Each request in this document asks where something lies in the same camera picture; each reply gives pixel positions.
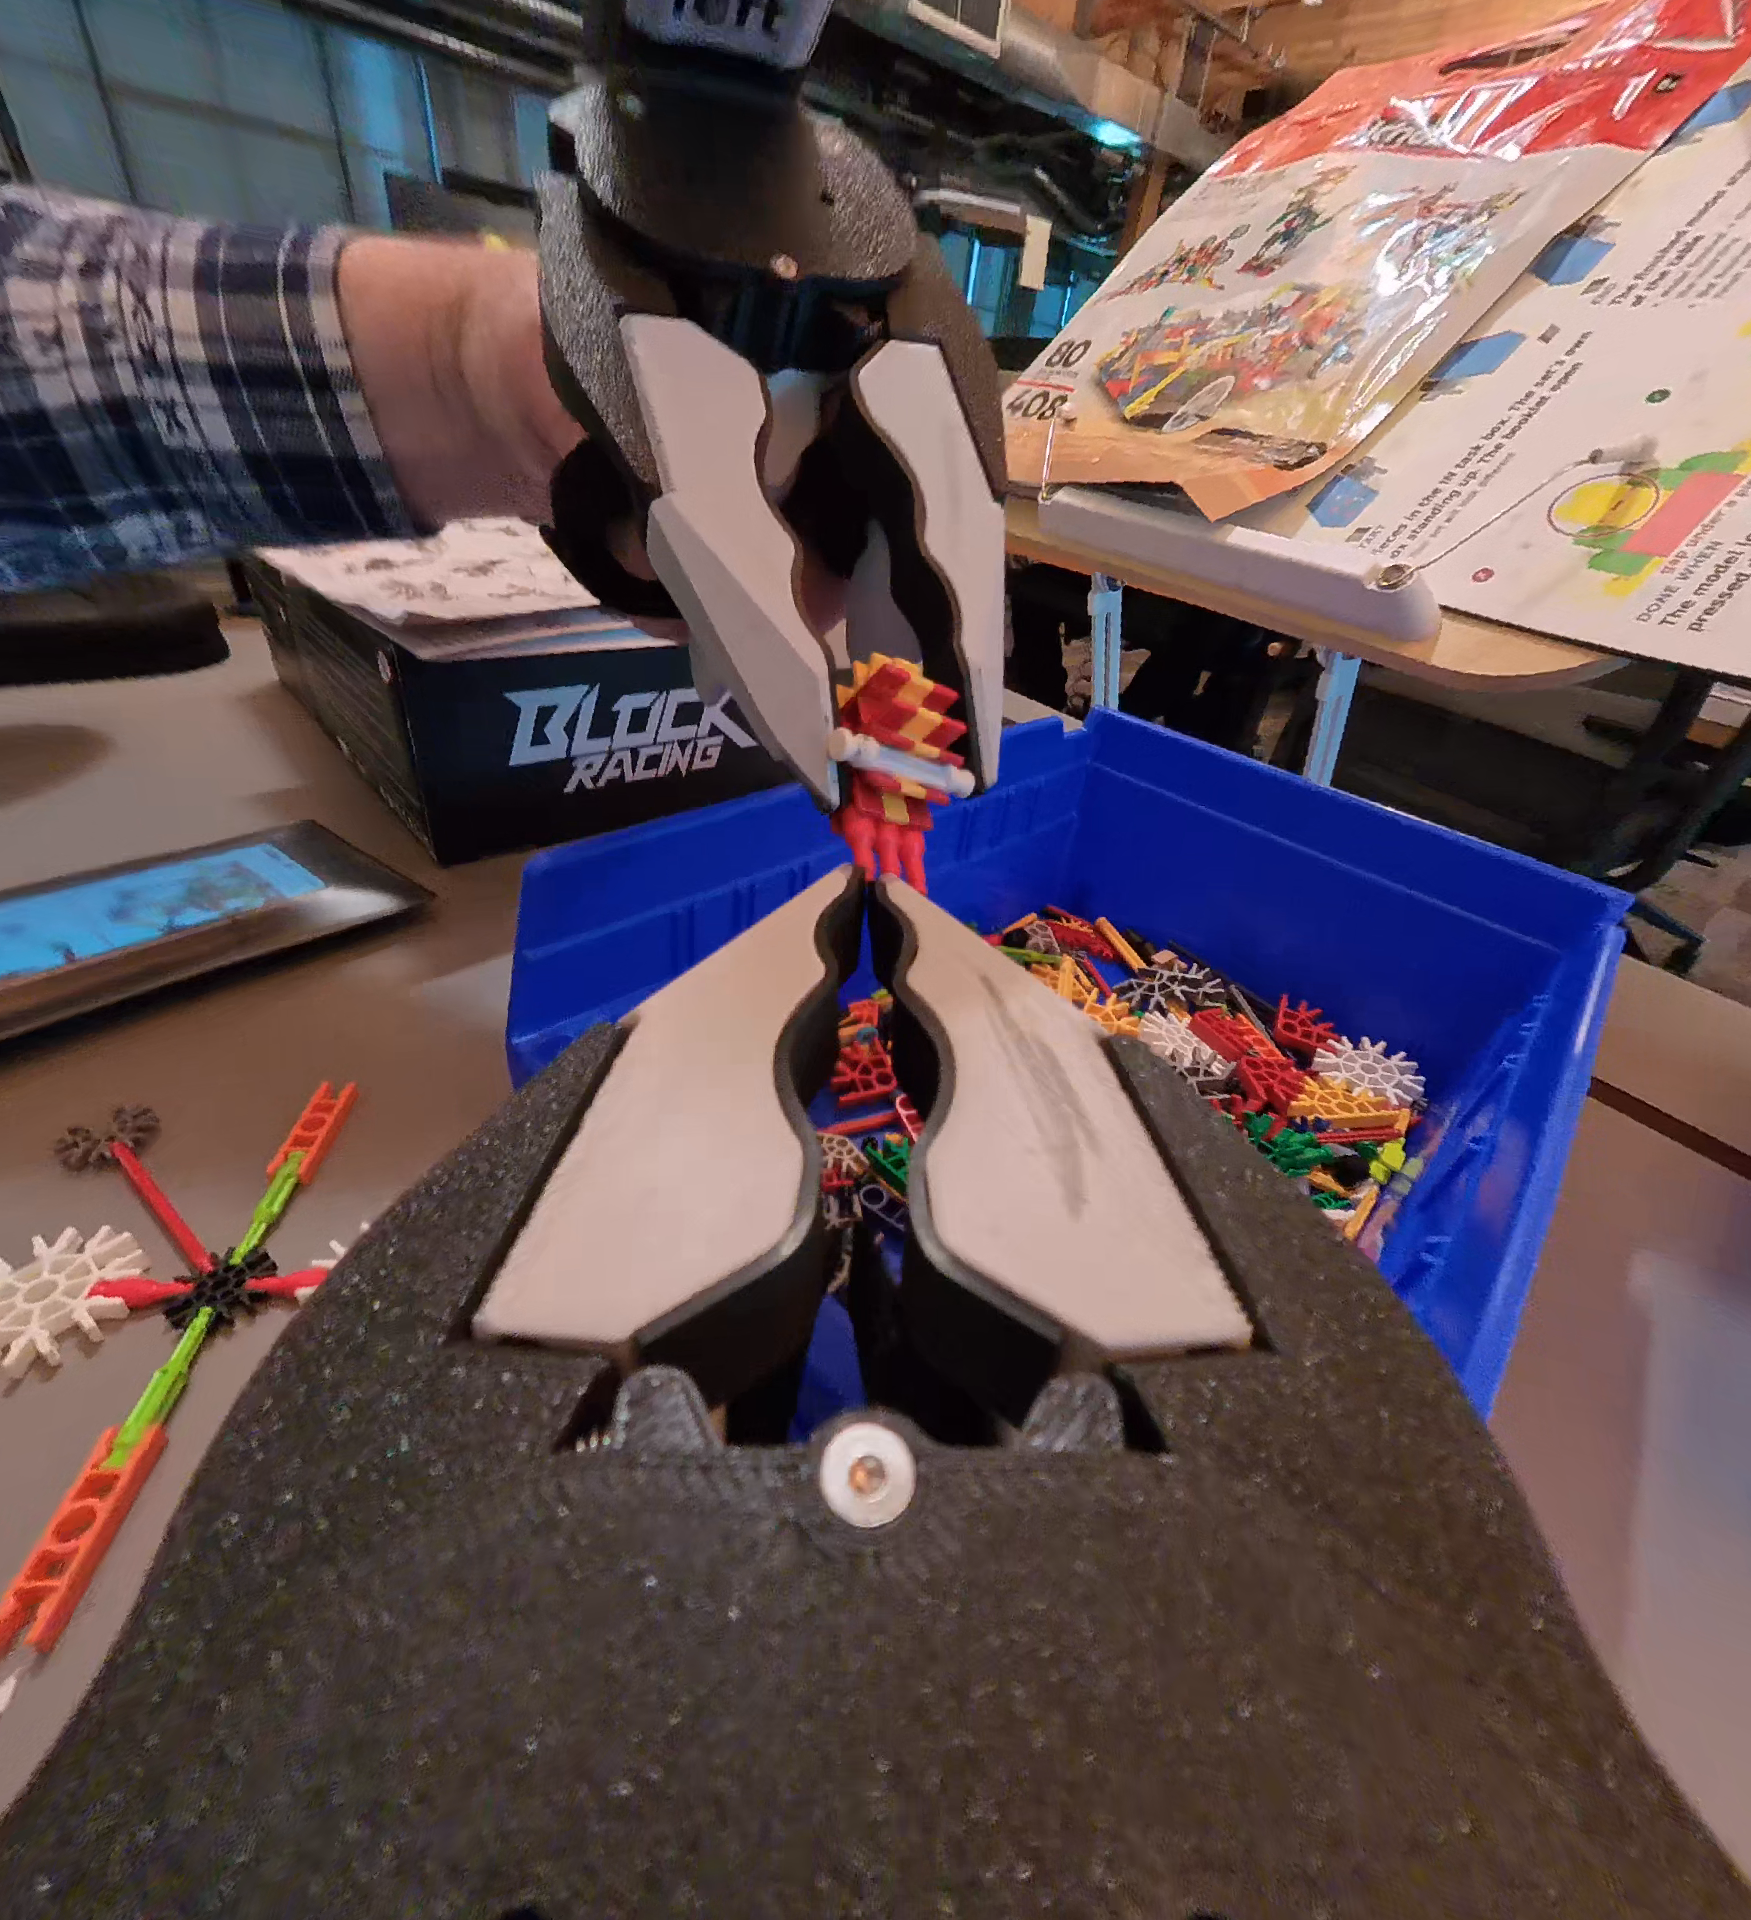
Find black framed tablet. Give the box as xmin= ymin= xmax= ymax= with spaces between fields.
xmin=0 ymin=818 xmax=438 ymax=1067

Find black oval object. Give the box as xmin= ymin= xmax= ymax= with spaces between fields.
xmin=0 ymin=568 xmax=231 ymax=691

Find person's left hand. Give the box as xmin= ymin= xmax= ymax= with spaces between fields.
xmin=338 ymin=234 xmax=584 ymax=533

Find clear toy parts bag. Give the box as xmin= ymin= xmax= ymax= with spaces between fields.
xmin=1000 ymin=0 xmax=1751 ymax=526

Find flat star toy rod model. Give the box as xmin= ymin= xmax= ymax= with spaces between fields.
xmin=0 ymin=1081 xmax=370 ymax=1658

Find blue plastic bin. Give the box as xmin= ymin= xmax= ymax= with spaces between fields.
xmin=502 ymin=710 xmax=1634 ymax=1422

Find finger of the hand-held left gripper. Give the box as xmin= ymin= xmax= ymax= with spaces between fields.
xmin=842 ymin=334 xmax=1009 ymax=794
xmin=616 ymin=312 xmax=845 ymax=814

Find black cardboard box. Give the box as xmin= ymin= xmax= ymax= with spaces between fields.
xmin=240 ymin=548 xmax=792 ymax=867

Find red yellow toy connector assembly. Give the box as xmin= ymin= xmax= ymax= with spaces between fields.
xmin=826 ymin=652 xmax=975 ymax=900

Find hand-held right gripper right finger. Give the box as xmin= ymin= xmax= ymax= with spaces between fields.
xmin=870 ymin=876 xmax=1255 ymax=1429

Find white paper leaflet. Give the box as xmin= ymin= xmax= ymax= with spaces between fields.
xmin=257 ymin=516 xmax=613 ymax=663

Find short white toy rod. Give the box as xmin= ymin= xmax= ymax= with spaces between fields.
xmin=831 ymin=728 xmax=975 ymax=800

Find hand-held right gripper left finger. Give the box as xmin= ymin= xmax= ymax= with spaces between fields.
xmin=471 ymin=862 xmax=870 ymax=1432

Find pile of colourful toy pieces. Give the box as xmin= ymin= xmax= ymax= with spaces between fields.
xmin=812 ymin=907 xmax=1422 ymax=1249

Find person's left forearm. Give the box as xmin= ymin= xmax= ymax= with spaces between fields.
xmin=0 ymin=169 xmax=418 ymax=603

